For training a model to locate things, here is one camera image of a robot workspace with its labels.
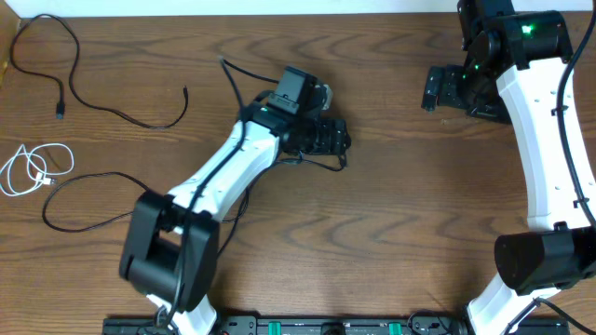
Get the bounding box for black USB cable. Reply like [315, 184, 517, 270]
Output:
[41, 154, 348, 257]
[8, 13, 190, 131]

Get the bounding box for white USB cable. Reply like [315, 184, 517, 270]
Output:
[0, 142, 75, 197]

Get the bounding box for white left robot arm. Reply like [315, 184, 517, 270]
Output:
[119, 66, 351, 334]

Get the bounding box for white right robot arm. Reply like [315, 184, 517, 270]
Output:
[422, 0, 595, 334]

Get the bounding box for brown side panel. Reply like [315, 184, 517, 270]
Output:
[0, 0, 21, 83]

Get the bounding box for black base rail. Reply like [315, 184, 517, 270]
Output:
[100, 312, 571, 335]

